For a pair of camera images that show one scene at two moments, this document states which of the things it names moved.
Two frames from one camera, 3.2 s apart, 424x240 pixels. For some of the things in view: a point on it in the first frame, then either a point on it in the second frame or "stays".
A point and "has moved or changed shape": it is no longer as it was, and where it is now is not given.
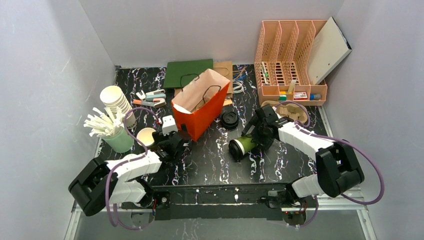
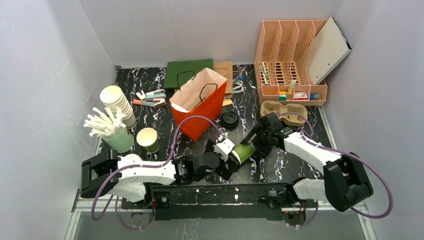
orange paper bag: [196, 109] stays
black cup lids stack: [229, 120] stays
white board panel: [330, 48] stays
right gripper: [257, 134] -> [260, 139]
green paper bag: [179, 74] stays
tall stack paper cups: [113, 97] stays
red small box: [300, 96] stays
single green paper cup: [246, 144] has moved or changed shape
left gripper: [178, 140] -> [224, 164]
